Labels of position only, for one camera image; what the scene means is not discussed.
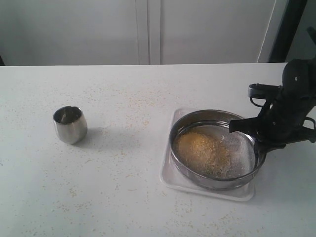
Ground yellow grain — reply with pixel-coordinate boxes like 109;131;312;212
175;132;231;178

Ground stainless steel cup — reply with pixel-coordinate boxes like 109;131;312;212
53;106;88;145

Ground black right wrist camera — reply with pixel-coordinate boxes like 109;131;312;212
248;83;281;108

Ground white square plastic tray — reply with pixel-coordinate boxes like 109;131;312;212
160;110;259;201

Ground white cabinet doors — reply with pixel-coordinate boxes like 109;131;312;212
0;0;288;66

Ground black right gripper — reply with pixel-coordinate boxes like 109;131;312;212
229;59;316;154

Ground round steel mesh sieve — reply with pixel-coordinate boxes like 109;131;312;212
169;110;266;191

